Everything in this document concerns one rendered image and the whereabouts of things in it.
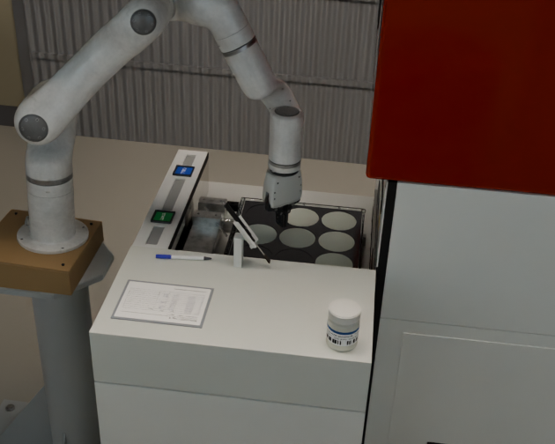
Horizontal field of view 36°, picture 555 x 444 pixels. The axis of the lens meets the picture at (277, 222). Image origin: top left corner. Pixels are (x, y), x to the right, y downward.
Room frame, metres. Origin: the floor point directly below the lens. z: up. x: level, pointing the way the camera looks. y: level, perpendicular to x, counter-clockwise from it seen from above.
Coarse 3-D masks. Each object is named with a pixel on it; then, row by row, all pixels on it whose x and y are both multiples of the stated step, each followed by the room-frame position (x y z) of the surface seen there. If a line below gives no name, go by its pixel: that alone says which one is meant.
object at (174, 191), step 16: (176, 160) 2.27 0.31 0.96; (192, 160) 2.28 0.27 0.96; (176, 176) 2.18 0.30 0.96; (192, 176) 2.18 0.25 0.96; (160, 192) 2.08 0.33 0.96; (176, 192) 2.09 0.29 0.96; (160, 208) 2.00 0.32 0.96; (176, 208) 2.00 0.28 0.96; (144, 224) 1.91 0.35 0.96; (160, 224) 1.92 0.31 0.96; (176, 224) 1.92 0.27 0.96; (144, 240) 1.83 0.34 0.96; (160, 240) 1.84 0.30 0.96
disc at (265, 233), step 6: (252, 228) 2.01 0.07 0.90; (258, 228) 2.01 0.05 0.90; (264, 228) 2.01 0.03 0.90; (270, 228) 2.01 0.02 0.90; (258, 234) 1.98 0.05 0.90; (264, 234) 1.98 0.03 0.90; (270, 234) 1.98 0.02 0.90; (276, 234) 1.98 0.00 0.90; (258, 240) 1.95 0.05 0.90; (264, 240) 1.95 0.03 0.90; (270, 240) 1.95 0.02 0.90
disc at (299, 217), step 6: (294, 210) 2.12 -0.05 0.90; (300, 210) 2.12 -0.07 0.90; (306, 210) 2.12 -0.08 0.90; (288, 216) 2.08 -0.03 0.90; (294, 216) 2.08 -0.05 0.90; (300, 216) 2.08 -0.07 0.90; (306, 216) 2.08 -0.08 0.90; (312, 216) 2.09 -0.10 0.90; (288, 222) 2.05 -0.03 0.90; (294, 222) 2.05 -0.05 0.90; (300, 222) 2.05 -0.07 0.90; (306, 222) 2.05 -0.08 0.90; (312, 222) 2.05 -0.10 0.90
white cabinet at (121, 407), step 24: (96, 384) 1.45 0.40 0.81; (120, 384) 1.45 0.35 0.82; (120, 408) 1.45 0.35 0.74; (144, 408) 1.44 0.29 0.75; (168, 408) 1.44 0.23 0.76; (192, 408) 1.43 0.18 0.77; (216, 408) 1.43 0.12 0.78; (240, 408) 1.42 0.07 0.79; (264, 408) 1.41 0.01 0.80; (288, 408) 1.41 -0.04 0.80; (312, 408) 1.40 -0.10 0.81; (120, 432) 1.45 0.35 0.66; (144, 432) 1.44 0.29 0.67; (168, 432) 1.44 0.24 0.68; (192, 432) 1.43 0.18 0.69; (216, 432) 1.43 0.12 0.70; (240, 432) 1.42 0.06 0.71; (264, 432) 1.41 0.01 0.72; (288, 432) 1.41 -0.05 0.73; (312, 432) 1.40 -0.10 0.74; (336, 432) 1.40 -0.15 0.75; (360, 432) 1.39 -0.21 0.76
